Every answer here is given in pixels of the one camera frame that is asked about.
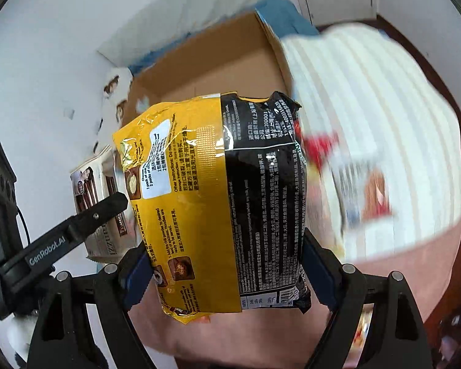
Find bear print long pillow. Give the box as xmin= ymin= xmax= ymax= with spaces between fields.
xmin=92 ymin=67 xmax=133 ymax=154

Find small red packet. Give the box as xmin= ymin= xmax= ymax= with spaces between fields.
xmin=302 ymin=133 xmax=339 ymax=170

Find clear pastry packet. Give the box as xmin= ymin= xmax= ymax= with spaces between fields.
xmin=305 ymin=163 xmax=345 ymax=261

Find white dog print packet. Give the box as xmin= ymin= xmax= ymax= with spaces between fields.
xmin=330 ymin=157 xmax=392 ymax=231

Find yellow black noodle packet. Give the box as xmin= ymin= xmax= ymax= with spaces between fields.
xmin=113 ymin=92 xmax=310 ymax=323

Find blue bed sheet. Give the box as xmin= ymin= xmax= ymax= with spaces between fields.
xmin=128 ymin=0 xmax=320 ymax=76

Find white wall socket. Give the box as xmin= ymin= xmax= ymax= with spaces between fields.
xmin=64 ymin=108 xmax=75 ymax=120

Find grey padded headboard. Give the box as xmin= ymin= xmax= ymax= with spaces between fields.
xmin=96 ymin=0 xmax=282 ymax=69

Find cat print blanket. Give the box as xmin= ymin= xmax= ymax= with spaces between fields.
xmin=130 ymin=23 xmax=461 ymax=368

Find cardboard milk box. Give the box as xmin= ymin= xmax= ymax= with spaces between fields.
xmin=122 ymin=11 xmax=293 ymax=125

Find white chocolate stick packet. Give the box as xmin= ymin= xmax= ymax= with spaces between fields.
xmin=70 ymin=146 xmax=139 ymax=263

